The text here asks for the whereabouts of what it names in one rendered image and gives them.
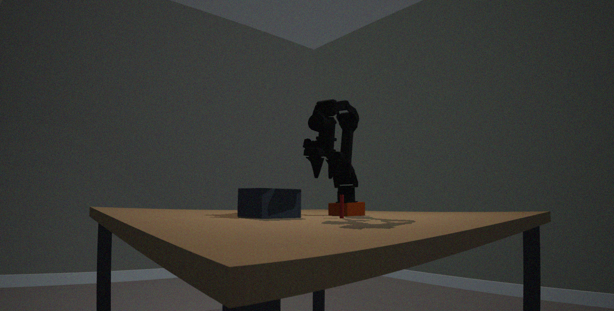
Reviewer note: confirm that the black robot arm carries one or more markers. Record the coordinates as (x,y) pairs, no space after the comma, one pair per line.
(321,122)

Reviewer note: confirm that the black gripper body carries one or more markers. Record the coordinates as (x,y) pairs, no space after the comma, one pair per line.
(326,148)

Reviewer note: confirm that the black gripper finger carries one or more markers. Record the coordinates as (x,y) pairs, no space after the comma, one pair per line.
(316,163)
(332,166)

